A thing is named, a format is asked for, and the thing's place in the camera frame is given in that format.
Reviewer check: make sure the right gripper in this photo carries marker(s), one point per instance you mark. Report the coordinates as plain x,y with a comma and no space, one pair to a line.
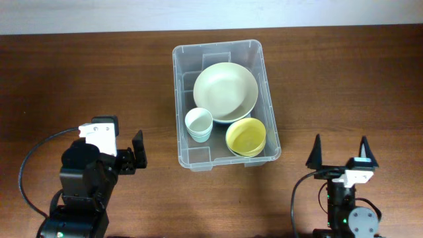
315,162

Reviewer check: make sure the clear plastic storage bin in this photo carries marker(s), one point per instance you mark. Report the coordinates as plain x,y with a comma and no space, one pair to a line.
188,62

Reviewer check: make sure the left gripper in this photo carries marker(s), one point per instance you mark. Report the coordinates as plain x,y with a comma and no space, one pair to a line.
129,164

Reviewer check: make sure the green cup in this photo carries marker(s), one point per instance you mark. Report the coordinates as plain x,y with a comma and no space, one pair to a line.
200,139

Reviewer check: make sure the cream cup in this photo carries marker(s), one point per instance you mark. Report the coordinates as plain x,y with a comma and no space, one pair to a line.
199,121

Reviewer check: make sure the beige plate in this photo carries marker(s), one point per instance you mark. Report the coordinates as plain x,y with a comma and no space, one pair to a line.
225,85
228,115

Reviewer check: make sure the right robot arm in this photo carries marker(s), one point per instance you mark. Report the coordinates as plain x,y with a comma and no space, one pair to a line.
348,215

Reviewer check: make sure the yellow bowl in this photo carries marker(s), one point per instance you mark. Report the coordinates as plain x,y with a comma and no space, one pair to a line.
247,137

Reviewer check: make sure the grey cup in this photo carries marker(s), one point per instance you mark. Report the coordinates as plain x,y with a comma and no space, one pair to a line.
200,134

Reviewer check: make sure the sage green bowl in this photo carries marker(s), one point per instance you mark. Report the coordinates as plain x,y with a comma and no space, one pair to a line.
233,152

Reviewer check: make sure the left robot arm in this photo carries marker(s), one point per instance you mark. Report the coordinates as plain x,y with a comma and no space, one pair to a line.
89,172

